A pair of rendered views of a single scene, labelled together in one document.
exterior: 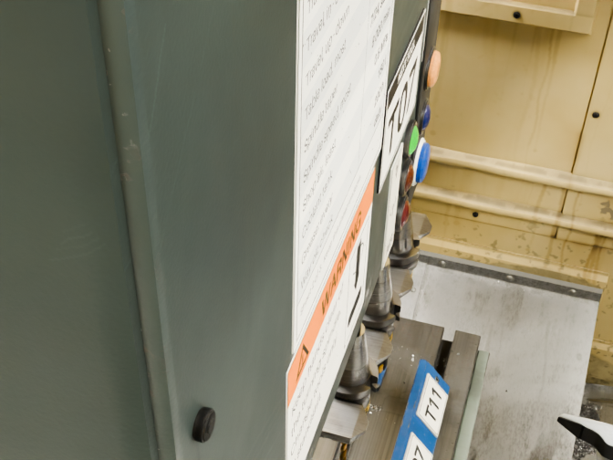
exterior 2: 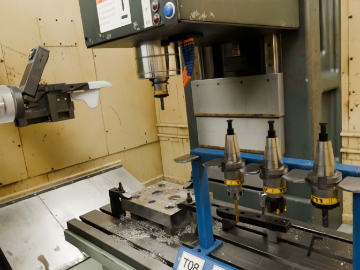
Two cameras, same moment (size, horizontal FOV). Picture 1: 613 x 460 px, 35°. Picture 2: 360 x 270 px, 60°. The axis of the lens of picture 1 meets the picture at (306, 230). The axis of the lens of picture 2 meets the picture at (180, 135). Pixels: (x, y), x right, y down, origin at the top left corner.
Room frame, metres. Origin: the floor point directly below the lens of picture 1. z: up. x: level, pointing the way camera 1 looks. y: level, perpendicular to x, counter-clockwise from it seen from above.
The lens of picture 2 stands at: (0.94, -0.76, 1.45)
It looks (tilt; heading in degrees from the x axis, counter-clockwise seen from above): 11 degrees down; 119
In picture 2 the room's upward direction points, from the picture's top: 6 degrees counter-clockwise
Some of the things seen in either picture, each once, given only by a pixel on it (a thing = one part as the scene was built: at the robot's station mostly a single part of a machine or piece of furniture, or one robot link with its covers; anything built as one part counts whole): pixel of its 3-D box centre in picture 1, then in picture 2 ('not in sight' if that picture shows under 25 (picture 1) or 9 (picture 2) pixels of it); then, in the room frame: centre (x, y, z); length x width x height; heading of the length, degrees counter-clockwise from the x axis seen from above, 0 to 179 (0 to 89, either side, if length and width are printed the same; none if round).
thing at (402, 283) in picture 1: (384, 279); (297, 175); (0.84, -0.10, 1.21); 0.07 x 0.05 x 0.01; 74
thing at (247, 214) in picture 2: not in sight; (250, 223); (0.65, 0.19, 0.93); 0.26 x 0.05 x 0.06; 169
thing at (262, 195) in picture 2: not in sight; (263, 209); (0.68, 0.24, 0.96); 0.03 x 0.03 x 0.13
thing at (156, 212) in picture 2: not in sight; (166, 201); (0.30, 0.21, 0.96); 0.29 x 0.23 x 0.05; 164
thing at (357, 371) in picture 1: (350, 350); (231, 147); (0.69, -0.05, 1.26); 0.04 x 0.04 x 0.07
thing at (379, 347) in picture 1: (361, 344); (252, 169); (0.74, -0.07, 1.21); 0.07 x 0.05 x 0.01; 74
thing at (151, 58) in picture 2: not in sight; (157, 60); (0.34, 0.20, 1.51); 0.16 x 0.16 x 0.12
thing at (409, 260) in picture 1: (394, 249); (324, 179); (0.90, -0.11, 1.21); 0.06 x 0.06 x 0.03
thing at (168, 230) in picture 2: not in sight; (186, 217); (0.40, 0.19, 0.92); 0.20 x 0.03 x 0.04; 74
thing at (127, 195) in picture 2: not in sight; (121, 199); (0.11, 0.16, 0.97); 0.13 x 0.03 x 0.15; 164
